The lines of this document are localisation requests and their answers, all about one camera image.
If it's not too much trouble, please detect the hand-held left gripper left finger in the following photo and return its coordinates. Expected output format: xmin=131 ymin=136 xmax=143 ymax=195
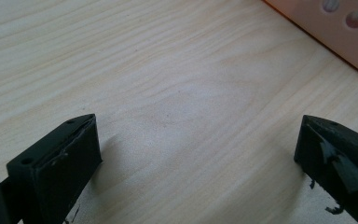
xmin=0 ymin=113 xmax=103 ymax=224

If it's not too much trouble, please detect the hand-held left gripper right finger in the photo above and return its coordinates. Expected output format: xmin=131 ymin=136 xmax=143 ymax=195
xmin=294 ymin=114 xmax=358 ymax=224

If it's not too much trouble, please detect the pink rack with round holes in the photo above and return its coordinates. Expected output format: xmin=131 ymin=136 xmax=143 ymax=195
xmin=262 ymin=0 xmax=358 ymax=77

